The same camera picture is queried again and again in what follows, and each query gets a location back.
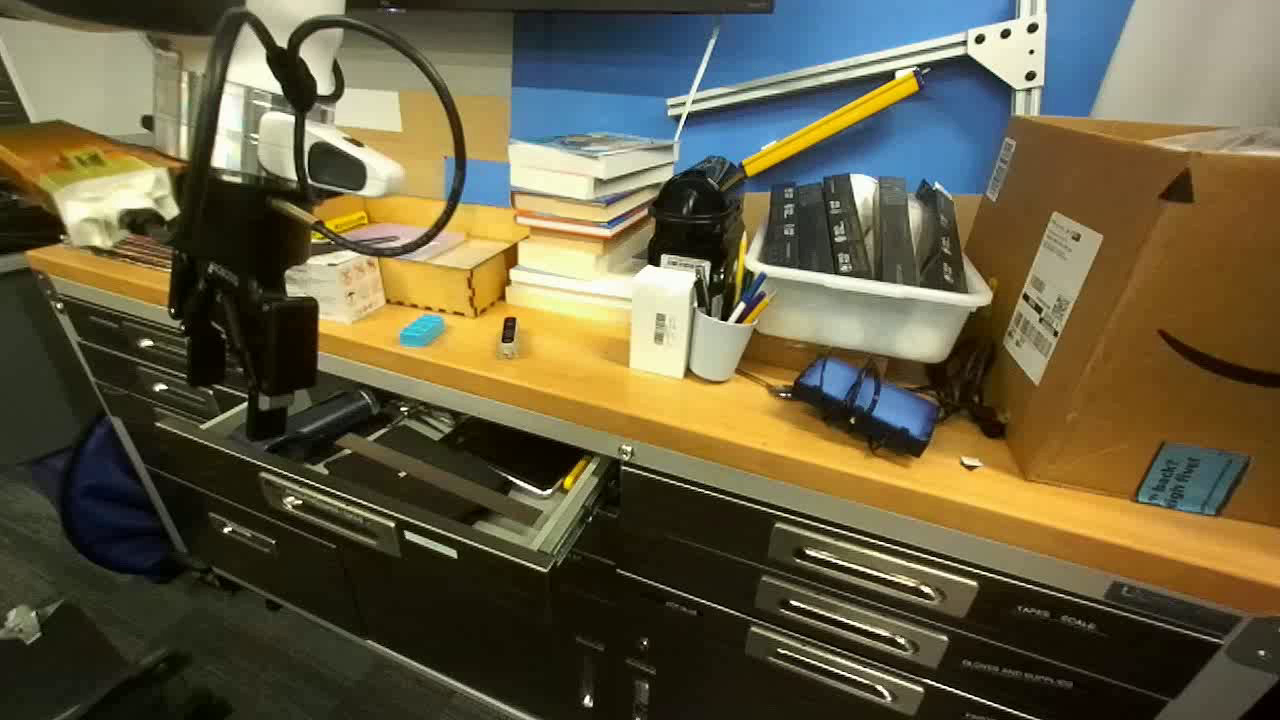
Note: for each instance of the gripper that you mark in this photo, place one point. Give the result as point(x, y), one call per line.
point(235, 235)

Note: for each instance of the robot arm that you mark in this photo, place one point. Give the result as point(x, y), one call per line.
point(300, 150)

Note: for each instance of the open wooden box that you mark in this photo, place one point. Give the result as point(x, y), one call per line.
point(450, 280)

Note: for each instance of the open drawer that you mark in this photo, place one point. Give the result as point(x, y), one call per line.
point(470, 545)

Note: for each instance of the small white printed box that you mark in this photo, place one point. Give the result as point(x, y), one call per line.
point(335, 285)

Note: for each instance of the black cylinder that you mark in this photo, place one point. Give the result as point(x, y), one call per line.
point(325, 420)

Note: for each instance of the small blue block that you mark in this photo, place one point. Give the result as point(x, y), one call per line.
point(422, 331)

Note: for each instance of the pink paper pad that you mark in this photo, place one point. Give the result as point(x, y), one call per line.
point(400, 240)

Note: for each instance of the yellow and white bag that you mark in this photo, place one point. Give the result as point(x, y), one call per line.
point(105, 200)

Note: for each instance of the blue office chair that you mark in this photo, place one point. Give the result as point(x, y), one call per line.
point(110, 510)

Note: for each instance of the grey flat bar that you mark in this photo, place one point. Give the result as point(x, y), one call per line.
point(440, 478)

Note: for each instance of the small silver black stapler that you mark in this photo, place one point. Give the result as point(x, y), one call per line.
point(508, 340)

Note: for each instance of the black tablet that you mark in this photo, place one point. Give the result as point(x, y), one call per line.
point(515, 455)

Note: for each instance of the yellow pen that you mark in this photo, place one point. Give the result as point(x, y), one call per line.
point(576, 473)

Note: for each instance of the stack of books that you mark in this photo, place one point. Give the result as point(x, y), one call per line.
point(585, 225)

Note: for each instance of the white carton with barcode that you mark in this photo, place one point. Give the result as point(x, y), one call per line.
point(660, 325)

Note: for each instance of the black coffee machine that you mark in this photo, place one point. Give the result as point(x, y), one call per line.
point(695, 220)

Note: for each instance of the white cup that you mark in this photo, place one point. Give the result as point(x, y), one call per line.
point(718, 350)

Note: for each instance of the bundle of pens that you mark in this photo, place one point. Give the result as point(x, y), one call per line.
point(745, 300)

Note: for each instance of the white plastic bin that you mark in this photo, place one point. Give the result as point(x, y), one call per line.
point(860, 315)

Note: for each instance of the yellow stick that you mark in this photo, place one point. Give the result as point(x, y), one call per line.
point(830, 122)

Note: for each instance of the row of black boxes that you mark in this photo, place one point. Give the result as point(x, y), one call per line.
point(860, 230)

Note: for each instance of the large cardboard box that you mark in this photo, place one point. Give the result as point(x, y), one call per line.
point(1140, 320)

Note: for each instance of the aluminium frame with bracket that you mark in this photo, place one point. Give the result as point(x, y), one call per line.
point(1005, 45)

